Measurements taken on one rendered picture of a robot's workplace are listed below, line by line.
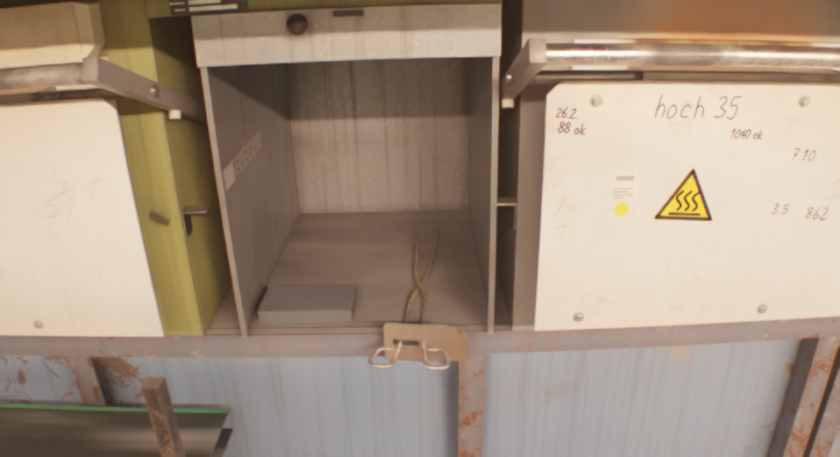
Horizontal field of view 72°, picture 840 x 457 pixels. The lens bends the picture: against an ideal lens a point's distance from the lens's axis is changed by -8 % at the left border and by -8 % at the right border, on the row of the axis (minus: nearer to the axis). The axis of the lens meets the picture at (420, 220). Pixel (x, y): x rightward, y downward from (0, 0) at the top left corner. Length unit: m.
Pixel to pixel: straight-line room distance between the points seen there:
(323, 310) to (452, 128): 0.66
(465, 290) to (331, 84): 0.65
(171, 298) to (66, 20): 0.51
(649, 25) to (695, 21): 0.08
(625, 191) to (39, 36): 0.92
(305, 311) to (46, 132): 0.55
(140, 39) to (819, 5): 1.08
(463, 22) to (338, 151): 0.79
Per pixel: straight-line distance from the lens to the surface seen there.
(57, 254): 1.11
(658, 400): 1.43
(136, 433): 1.33
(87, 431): 1.38
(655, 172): 0.96
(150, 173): 1.12
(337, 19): 0.96
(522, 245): 1.08
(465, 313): 1.21
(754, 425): 1.59
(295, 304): 1.22
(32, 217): 1.10
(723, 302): 1.10
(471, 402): 1.26
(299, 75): 1.63
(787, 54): 0.87
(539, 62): 0.74
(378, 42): 0.95
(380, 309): 1.23
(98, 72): 0.83
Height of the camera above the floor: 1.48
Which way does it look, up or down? 23 degrees down
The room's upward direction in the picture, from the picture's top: 2 degrees counter-clockwise
